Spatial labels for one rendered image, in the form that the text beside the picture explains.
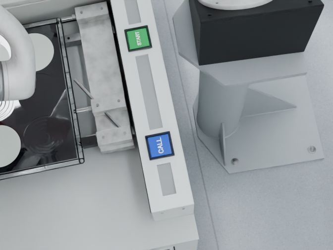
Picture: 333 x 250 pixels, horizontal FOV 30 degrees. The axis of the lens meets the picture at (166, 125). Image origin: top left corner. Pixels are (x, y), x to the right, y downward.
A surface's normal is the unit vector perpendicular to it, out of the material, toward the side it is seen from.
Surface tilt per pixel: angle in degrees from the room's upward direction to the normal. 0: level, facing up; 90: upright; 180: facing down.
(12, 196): 0
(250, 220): 0
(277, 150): 0
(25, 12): 90
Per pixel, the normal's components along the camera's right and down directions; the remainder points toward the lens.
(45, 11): 0.19, 0.94
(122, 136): -0.04, -0.29
